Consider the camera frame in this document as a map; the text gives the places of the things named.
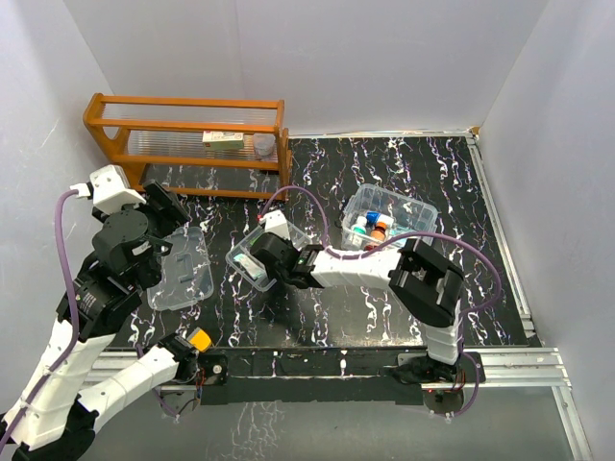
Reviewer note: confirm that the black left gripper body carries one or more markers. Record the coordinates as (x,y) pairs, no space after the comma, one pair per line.
(156,273)

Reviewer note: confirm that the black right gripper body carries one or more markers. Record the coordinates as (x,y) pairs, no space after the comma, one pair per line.
(280,277)

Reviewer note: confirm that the clear divider tray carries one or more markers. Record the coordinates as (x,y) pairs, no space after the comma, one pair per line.
(298,238)

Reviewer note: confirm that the brown medicine bottle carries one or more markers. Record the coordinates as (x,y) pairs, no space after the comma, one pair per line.
(379,233)

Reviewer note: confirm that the clear first aid box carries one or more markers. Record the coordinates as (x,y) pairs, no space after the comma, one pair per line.
(402,213)

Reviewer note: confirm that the teal white sachet strips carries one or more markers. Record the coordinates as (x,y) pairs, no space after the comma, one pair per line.
(253,269)

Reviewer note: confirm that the white blue tube bottle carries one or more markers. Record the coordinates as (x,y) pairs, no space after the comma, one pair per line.
(372,218)

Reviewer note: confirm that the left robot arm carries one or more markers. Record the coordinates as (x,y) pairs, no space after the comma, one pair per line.
(56,418)

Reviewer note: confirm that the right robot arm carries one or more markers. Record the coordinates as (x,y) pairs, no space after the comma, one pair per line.
(424,281)

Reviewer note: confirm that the green white medicine box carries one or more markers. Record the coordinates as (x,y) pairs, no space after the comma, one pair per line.
(220,141)

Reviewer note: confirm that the clear box lid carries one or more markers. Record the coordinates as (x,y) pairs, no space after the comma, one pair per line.
(186,277)

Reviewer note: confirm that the orange wooden shelf rack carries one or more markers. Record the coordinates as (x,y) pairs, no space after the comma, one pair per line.
(147,136)

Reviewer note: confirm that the small clear round jar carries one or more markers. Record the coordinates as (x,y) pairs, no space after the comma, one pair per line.
(264,145)

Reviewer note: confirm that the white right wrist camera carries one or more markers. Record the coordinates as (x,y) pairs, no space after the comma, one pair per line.
(275,222)

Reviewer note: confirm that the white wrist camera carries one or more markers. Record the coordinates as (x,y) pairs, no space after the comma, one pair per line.
(109,190)
(275,222)

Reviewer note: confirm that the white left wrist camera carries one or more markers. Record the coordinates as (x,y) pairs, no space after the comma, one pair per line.
(109,190)

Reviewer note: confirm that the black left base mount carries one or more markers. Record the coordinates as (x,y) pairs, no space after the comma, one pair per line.
(201,369)

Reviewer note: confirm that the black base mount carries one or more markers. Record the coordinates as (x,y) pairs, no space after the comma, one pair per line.
(201,369)
(418,368)

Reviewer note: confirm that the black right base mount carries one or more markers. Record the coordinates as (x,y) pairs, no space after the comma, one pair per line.
(418,368)

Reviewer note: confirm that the aluminium frame rail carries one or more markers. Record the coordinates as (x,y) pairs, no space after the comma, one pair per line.
(502,368)

